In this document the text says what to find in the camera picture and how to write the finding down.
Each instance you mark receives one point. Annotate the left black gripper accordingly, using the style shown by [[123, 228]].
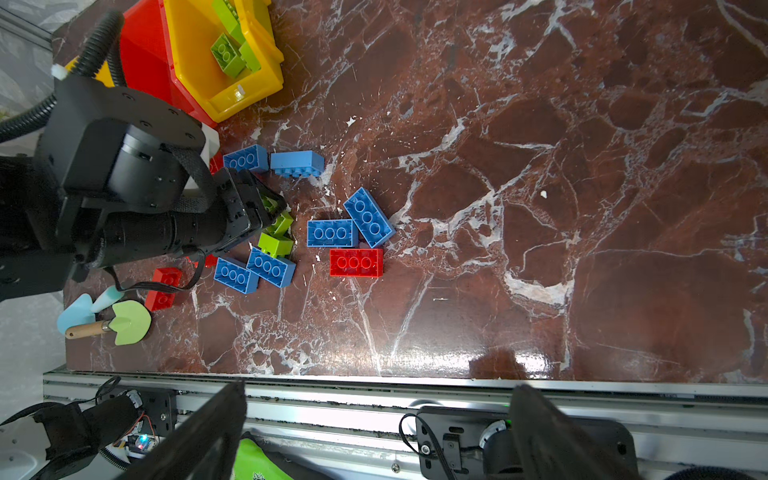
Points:
[[119, 176]]

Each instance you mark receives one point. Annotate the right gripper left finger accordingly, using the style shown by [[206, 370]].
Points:
[[204, 446]]

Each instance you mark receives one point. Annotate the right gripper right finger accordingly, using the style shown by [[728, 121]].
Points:
[[552, 445]]

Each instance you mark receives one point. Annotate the green lego small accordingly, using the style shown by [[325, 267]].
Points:
[[275, 246]]

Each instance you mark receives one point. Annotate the red bin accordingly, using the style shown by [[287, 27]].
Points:
[[147, 59]]

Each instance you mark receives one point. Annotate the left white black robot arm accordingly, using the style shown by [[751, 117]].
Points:
[[25, 270]]

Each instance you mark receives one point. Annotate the green work glove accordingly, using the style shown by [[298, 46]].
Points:
[[251, 463]]

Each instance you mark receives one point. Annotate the red lego upright top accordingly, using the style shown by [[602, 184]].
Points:
[[216, 163]]

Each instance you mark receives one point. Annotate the blue lego top right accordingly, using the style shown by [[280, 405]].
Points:
[[297, 164]]

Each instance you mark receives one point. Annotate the small green circuit board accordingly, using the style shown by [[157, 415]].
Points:
[[140, 444]]

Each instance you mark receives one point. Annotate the blue lego bottom middle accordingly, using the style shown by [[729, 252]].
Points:
[[278, 271]]

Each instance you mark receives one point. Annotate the red lego centre left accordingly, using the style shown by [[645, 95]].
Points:
[[210, 261]]

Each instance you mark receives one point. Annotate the blue lego bottom left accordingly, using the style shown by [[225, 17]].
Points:
[[236, 276]]

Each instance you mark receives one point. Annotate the blue lego right flat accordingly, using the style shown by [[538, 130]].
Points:
[[336, 233]]

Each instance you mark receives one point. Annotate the blue lego right angled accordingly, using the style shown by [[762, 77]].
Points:
[[369, 219]]

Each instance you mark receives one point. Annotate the red lego lower right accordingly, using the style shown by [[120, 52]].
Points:
[[356, 263]]

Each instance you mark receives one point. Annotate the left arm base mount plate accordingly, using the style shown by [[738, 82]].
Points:
[[155, 409]]

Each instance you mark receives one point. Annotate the green garden trowel wooden handle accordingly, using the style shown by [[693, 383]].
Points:
[[131, 323]]

